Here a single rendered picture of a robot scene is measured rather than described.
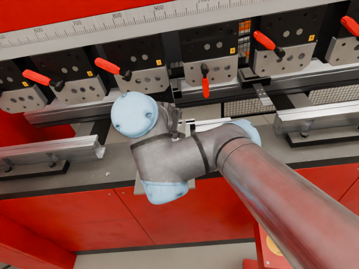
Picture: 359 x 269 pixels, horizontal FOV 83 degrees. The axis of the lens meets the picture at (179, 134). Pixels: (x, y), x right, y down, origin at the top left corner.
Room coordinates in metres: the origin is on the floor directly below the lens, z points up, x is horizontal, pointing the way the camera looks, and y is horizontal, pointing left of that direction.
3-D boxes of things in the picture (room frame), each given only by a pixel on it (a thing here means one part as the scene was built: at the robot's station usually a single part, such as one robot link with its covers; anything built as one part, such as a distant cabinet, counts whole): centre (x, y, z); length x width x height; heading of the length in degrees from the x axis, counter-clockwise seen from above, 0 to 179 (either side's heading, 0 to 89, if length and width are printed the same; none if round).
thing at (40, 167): (0.61, 0.64, 0.89); 0.30 x 0.05 x 0.03; 83
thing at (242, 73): (0.70, -0.37, 1.01); 0.26 x 0.12 x 0.05; 173
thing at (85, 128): (1.02, 0.44, 0.81); 0.64 x 0.08 x 0.14; 173
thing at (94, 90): (0.61, 0.27, 1.26); 0.15 x 0.09 x 0.17; 83
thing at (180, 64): (0.96, -0.22, 1.02); 0.37 x 0.06 x 0.04; 83
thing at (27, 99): (0.64, 0.46, 1.26); 0.15 x 0.09 x 0.17; 83
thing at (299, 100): (0.89, -0.60, 0.81); 0.64 x 0.08 x 0.14; 173
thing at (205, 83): (0.50, -0.10, 1.20); 0.04 x 0.02 x 0.10; 173
